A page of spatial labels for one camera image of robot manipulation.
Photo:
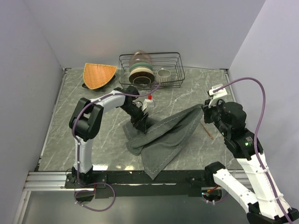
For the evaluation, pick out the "grey cloth napkin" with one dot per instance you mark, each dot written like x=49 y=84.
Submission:
x=163 y=140

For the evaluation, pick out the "black wire dish rack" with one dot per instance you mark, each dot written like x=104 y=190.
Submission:
x=167 y=60

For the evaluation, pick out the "green plate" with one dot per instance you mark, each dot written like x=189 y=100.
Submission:
x=141 y=64

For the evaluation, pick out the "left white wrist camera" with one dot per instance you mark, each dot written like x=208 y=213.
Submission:
x=148 y=103

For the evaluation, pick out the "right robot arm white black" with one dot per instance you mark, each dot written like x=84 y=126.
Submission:
x=264 y=204

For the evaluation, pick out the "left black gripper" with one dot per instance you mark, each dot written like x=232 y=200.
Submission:
x=139 y=121

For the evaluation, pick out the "woven orange wicker tray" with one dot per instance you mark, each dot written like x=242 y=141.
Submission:
x=97 y=75

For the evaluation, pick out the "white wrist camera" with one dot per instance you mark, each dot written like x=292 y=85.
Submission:
x=148 y=103
x=215 y=96

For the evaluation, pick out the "striped grey ceramic cup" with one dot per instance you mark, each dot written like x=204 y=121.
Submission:
x=163 y=76

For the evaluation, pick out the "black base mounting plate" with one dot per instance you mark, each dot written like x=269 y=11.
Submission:
x=138 y=183

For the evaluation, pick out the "brown dark bowl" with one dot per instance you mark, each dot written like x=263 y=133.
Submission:
x=141 y=78

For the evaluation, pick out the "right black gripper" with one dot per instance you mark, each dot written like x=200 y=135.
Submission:
x=206 y=109

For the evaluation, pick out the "copper spoon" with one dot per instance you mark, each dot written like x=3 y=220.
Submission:
x=209 y=134

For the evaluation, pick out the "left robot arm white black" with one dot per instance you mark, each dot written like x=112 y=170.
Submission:
x=85 y=125

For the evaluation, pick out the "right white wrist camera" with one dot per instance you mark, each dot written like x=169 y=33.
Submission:
x=215 y=96

